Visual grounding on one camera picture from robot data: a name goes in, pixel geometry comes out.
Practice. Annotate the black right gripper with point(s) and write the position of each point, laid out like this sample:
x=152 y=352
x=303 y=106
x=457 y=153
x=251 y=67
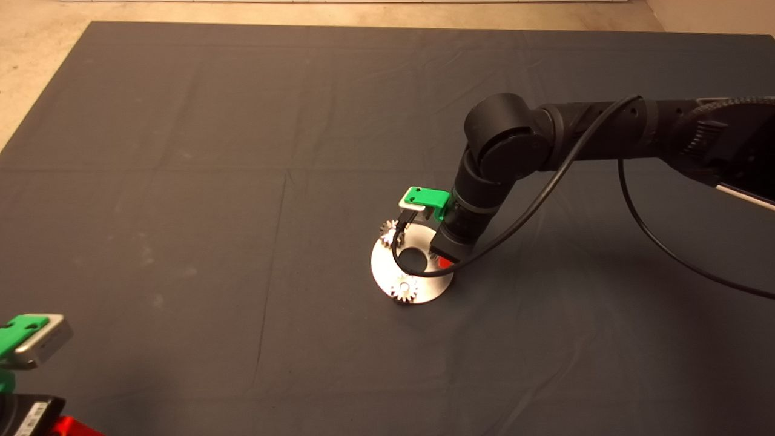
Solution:
x=457 y=237

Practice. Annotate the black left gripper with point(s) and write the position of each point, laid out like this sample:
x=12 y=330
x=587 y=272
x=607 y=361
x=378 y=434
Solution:
x=24 y=418

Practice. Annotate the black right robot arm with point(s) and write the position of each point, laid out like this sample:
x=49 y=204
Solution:
x=508 y=136

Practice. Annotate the round metal carrier plate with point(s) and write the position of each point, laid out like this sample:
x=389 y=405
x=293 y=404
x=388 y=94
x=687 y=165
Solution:
x=381 y=272

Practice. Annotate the dark grey table cloth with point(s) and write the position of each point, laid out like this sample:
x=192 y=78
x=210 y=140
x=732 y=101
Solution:
x=242 y=121

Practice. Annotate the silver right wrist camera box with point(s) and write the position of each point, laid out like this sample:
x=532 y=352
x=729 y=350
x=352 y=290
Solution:
x=412 y=209

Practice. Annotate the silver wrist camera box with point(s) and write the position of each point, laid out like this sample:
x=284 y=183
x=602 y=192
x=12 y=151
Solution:
x=412 y=209
x=48 y=342

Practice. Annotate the green right camera mount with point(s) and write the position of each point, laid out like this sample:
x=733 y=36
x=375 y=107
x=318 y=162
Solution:
x=430 y=197

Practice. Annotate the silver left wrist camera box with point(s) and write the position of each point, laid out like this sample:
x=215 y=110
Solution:
x=48 y=342

